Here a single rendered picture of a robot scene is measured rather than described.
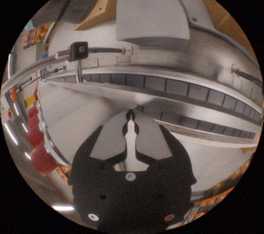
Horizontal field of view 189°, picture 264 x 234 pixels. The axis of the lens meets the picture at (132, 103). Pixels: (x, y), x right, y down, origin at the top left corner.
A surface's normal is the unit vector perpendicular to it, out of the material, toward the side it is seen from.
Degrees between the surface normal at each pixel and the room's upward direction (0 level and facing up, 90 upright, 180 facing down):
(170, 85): 0
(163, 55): 0
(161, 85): 0
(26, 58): 90
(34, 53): 90
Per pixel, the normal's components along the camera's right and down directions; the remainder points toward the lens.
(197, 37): -0.49, 0.40
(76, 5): 0.46, 0.83
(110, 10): 0.87, 0.33
